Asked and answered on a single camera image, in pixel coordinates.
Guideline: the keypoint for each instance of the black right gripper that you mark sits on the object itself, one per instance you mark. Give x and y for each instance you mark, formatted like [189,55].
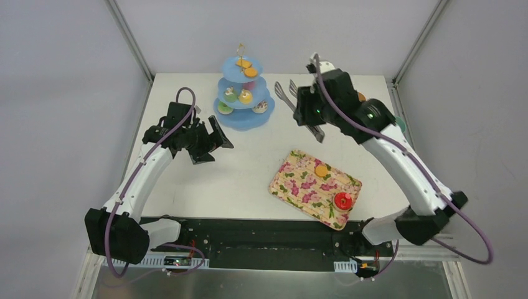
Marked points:
[307,107]

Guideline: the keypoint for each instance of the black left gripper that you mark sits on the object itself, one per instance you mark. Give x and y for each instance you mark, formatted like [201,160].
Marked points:
[205,142]

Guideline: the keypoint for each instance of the metal serving tongs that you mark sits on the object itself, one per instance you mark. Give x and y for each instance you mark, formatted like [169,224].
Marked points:
[316,131]

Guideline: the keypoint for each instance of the chocolate drizzle white donut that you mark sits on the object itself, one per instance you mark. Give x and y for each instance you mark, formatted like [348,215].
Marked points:
[262,107]

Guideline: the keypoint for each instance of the dark green flower donut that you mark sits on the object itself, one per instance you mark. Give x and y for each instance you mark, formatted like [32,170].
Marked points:
[230,95]

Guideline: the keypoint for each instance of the blue three-tier cake stand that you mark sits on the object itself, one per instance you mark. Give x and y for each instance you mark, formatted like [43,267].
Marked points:
[243,118]

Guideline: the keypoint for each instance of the round orange biscuit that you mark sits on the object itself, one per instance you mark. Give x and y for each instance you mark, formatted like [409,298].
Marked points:
[250,72]
[321,170]

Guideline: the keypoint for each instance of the pink frosted cake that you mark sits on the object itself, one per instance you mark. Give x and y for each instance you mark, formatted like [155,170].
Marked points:
[249,85]

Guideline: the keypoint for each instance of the round orange biscuit top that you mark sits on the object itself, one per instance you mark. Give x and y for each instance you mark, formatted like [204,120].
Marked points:
[250,72]

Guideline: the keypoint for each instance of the red frosted donut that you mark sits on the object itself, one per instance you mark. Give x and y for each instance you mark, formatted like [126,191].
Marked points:
[343,201]

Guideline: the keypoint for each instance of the light green frosted donut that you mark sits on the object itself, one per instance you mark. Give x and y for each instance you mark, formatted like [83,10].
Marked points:
[224,109]

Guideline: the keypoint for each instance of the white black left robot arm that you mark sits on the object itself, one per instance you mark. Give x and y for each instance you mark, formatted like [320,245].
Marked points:
[115,230]

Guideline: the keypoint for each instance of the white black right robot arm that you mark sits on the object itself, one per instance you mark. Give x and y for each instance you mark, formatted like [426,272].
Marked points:
[373,126]

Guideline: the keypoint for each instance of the small round brown coaster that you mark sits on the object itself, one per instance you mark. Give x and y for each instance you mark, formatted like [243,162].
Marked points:
[361,97]

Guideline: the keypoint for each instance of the floral rectangular tray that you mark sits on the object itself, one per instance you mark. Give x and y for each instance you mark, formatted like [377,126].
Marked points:
[296,184]

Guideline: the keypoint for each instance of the green teacup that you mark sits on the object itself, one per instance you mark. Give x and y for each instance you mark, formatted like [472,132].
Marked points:
[400,122]

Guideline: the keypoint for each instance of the white left cable duct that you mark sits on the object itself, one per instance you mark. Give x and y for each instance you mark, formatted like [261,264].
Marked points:
[178,262]

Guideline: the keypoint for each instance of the white cable duct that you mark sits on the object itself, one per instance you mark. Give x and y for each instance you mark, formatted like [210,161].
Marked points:
[349,266]
[178,262]

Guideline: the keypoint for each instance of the white right cable duct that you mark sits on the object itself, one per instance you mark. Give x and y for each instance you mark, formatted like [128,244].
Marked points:
[349,266]

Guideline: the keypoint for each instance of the metal frame rail left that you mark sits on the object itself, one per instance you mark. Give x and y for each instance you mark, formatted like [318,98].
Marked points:
[129,38]

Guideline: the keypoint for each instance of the metal frame rail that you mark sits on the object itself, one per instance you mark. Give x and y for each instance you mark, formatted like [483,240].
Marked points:
[129,38]
[419,42]

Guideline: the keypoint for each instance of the metal frame rail right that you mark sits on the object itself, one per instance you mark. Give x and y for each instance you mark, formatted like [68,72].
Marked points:
[419,42]

